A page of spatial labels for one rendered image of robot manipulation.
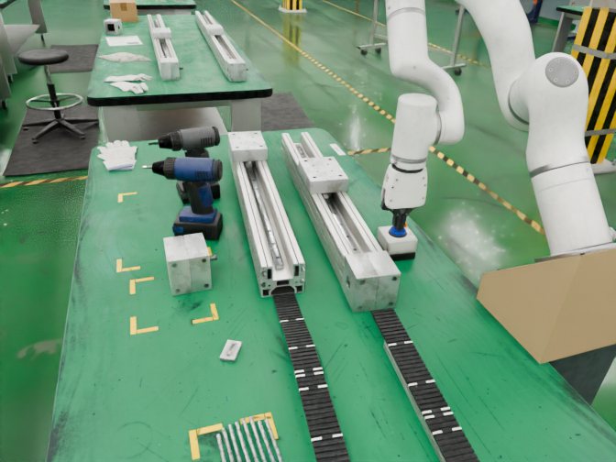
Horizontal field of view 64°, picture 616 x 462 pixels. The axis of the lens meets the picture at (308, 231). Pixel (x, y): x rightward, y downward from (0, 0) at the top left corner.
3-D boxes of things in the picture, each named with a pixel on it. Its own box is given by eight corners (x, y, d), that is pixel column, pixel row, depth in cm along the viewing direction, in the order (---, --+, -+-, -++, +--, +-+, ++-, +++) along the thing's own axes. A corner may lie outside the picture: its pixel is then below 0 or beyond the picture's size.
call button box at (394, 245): (414, 259, 127) (418, 238, 124) (379, 263, 125) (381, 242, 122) (402, 243, 134) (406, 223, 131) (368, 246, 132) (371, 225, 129)
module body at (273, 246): (303, 292, 114) (305, 262, 110) (260, 297, 112) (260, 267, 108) (257, 157, 181) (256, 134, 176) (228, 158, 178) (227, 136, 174)
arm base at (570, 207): (596, 251, 116) (575, 176, 119) (656, 239, 97) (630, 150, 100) (519, 266, 114) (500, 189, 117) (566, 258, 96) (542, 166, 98)
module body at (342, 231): (381, 283, 118) (385, 254, 114) (341, 288, 116) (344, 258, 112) (307, 154, 184) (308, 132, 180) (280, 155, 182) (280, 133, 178)
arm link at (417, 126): (424, 146, 119) (387, 146, 118) (434, 91, 112) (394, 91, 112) (435, 159, 112) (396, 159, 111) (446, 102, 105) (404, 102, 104)
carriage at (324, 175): (346, 200, 142) (348, 178, 138) (309, 203, 140) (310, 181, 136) (332, 176, 155) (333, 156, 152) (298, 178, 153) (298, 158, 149)
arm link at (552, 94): (575, 172, 114) (547, 77, 118) (619, 148, 96) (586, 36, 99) (522, 183, 115) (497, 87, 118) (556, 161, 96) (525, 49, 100)
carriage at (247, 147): (268, 168, 159) (267, 148, 155) (233, 170, 156) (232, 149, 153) (260, 148, 172) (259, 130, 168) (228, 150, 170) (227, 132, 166)
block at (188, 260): (222, 287, 115) (220, 253, 110) (172, 296, 112) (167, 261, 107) (214, 263, 123) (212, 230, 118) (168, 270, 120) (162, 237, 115)
